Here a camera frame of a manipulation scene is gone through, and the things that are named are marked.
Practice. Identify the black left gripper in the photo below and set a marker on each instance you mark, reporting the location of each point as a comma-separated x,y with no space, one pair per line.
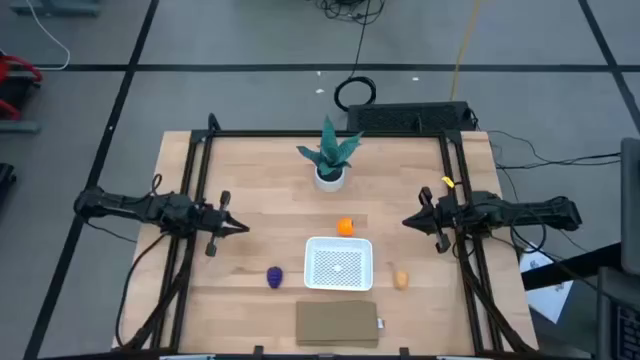
212,220

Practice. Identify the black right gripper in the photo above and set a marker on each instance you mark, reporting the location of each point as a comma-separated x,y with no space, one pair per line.
450,215

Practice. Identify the purple toy grapes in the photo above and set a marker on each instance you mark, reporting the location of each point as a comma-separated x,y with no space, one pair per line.
274,277

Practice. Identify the orange toy fruit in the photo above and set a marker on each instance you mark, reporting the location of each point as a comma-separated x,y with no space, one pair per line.
345,227

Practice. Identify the white perforated plastic basket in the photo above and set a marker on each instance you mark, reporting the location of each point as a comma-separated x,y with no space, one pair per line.
338,264

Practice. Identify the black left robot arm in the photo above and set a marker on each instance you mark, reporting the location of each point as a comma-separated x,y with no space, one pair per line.
125,207

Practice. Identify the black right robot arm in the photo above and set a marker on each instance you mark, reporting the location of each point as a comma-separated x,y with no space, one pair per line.
525,212

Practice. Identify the tan toy pear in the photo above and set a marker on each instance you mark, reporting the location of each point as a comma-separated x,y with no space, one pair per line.
400,280

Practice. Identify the white plant pot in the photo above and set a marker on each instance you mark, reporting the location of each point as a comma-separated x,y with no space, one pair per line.
330,183

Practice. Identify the small white tag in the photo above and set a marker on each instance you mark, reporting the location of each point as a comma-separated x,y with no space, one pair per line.
381,324

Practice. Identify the green artificial plant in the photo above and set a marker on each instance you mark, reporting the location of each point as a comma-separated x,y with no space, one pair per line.
329,150

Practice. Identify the tan folded cloth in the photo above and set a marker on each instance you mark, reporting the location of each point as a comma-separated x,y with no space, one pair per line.
336,324

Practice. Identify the white paper sheet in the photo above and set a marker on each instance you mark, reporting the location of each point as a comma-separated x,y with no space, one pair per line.
547,295

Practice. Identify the black metal table frame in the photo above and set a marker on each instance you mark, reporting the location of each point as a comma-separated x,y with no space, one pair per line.
320,133

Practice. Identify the red metal frame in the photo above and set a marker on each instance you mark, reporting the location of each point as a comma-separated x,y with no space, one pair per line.
20,62

